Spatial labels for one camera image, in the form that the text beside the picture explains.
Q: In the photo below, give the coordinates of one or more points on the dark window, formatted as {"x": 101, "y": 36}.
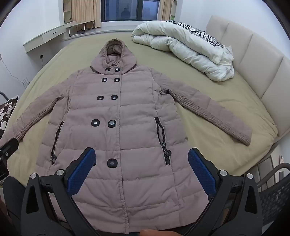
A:
{"x": 122, "y": 9}

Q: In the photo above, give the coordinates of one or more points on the beige padded headboard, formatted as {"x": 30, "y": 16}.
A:
{"x": 256, "y": 59}

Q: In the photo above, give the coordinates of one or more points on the brown patterned cushion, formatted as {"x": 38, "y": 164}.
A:
{"x": 6, "y": 113}

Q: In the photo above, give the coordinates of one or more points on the pink hooded down coat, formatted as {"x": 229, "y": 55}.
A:
{"x": 136, "y": 136}

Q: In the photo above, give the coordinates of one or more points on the black frame chair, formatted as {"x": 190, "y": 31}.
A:
{"x": 76, "y": 28}

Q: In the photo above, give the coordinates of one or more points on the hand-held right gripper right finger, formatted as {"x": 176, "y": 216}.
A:
{"x": 200, "y": 170}

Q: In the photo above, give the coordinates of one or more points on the wall-mounted white desk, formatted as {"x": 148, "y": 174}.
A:
{"x": 45, "y": 36}

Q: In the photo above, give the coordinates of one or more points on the black mesh chair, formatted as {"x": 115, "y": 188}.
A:
{"x": 274, "y": 199}

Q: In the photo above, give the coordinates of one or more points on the zebra striped pillow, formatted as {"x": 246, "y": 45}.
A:
{"x": 204, "y": 31}

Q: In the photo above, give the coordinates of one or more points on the white duvet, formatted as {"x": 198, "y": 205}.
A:
{"x": 192, "y": 47}

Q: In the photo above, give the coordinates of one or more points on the white bookshelf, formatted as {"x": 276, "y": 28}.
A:
{"x": 67, "y": 11}

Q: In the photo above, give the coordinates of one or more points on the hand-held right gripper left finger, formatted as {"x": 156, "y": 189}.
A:
{"x": 81, "y": 170}

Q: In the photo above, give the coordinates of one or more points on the beige curtain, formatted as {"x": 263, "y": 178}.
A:
{"x": 164, "y": 9}
{"x": 85, "y": 11}

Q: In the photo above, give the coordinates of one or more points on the bed with green sheet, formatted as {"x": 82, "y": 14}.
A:
{"x": 204, "y": 122}

